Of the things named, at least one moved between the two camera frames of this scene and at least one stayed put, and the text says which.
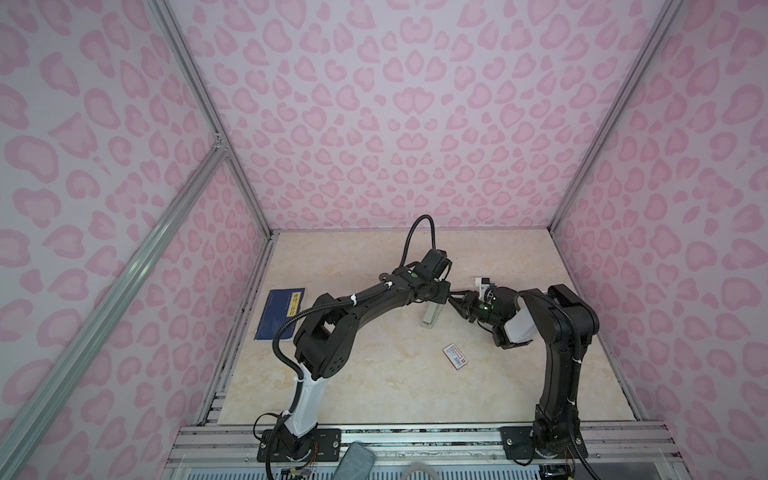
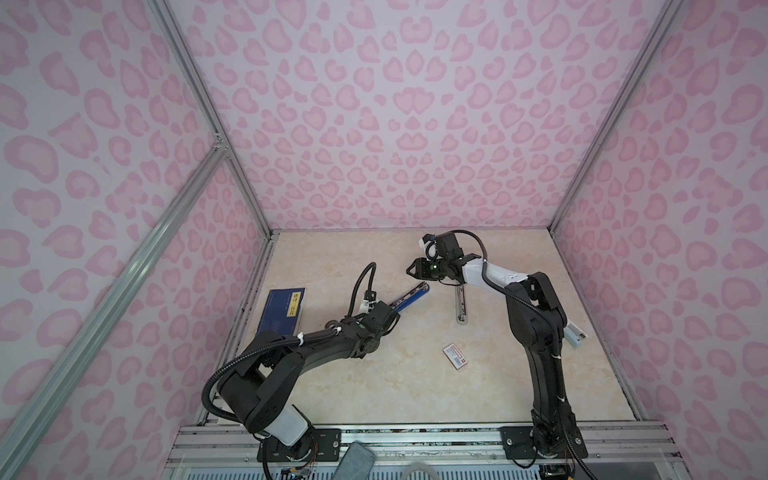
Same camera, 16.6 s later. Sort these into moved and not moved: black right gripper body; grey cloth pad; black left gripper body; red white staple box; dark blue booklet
Moved: black right gripper body; black left gripper body
Not moved: red white staple box; dark blue booklet; grey cloth pad
